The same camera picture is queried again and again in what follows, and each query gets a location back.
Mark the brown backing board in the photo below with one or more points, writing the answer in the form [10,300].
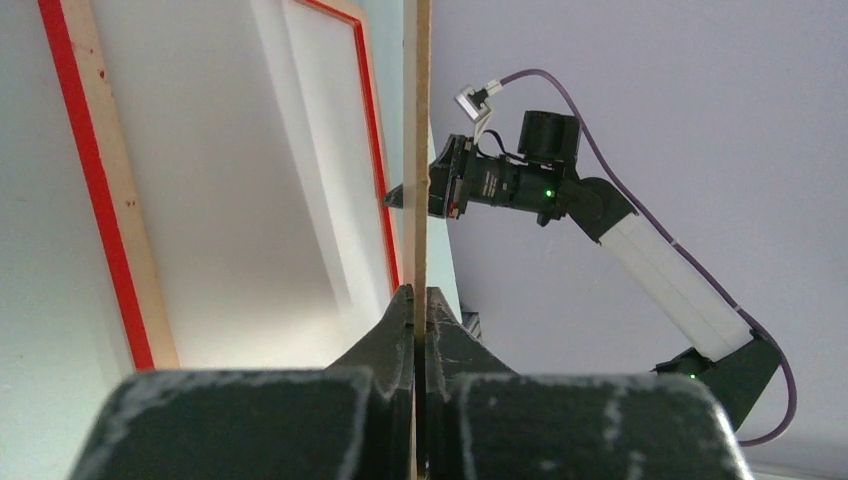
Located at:
[416,120]

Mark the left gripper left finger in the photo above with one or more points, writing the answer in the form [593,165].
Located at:
[350,420]

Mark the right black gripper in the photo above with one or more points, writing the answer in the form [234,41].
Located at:
[460,175]

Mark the landscape photo print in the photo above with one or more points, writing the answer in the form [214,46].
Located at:
[255,144]

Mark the red wooden picture frame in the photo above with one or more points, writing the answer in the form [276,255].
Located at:
[83,78]

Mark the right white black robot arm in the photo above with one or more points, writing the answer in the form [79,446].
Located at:
[729,354]

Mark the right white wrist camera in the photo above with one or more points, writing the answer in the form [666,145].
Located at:
[474,103]

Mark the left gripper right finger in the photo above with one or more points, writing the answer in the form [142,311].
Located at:
[488,422]

